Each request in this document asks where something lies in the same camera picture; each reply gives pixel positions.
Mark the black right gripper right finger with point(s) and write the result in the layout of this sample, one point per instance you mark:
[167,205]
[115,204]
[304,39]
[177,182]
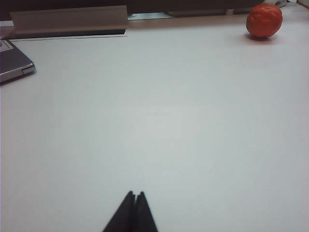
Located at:
[143,217]

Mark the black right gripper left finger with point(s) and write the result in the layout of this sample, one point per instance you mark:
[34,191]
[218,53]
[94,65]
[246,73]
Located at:
[122,217]

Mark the silver grey closed laptop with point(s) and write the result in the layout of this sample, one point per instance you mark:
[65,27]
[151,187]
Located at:
[12,62]

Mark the grey-brown fabric desk divider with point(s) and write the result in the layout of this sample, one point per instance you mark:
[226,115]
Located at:
[72,3]

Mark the orange mandarin fruit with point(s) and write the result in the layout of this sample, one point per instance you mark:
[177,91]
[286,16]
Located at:
[264,20]

